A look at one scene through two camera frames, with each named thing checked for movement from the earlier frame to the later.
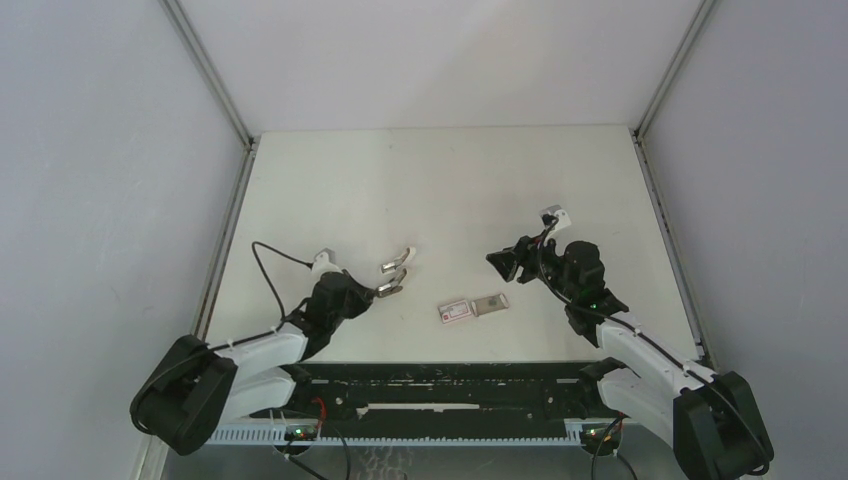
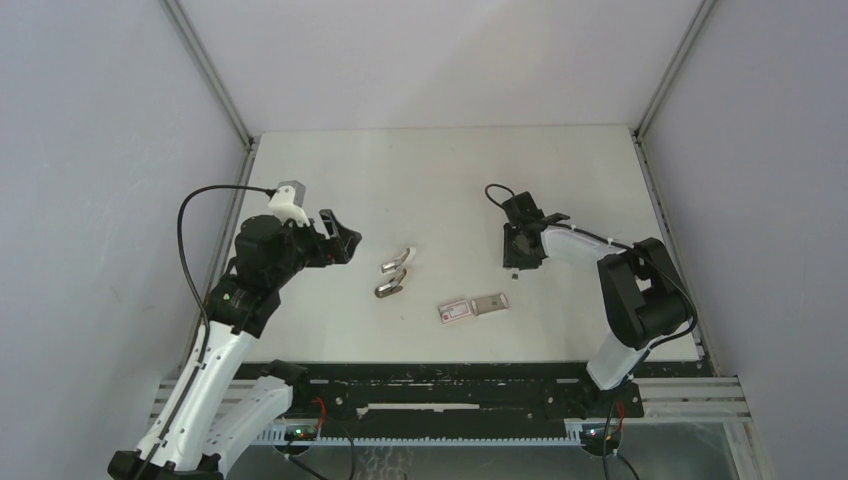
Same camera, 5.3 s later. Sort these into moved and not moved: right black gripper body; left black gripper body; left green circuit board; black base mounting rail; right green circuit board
Moved: right black gripper body; left black gripper body
Not moved: right green circuit board; left green circuit board; black base mounting rail
